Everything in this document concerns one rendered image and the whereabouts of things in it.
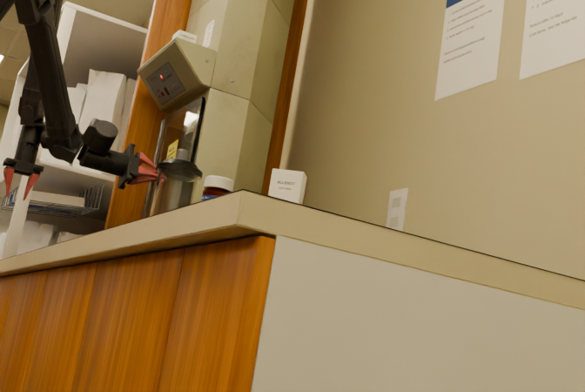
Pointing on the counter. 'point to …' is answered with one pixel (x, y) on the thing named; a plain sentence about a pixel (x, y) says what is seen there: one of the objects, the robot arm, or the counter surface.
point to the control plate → (165, 83)
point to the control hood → (193, 65)
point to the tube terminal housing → (238, 84)
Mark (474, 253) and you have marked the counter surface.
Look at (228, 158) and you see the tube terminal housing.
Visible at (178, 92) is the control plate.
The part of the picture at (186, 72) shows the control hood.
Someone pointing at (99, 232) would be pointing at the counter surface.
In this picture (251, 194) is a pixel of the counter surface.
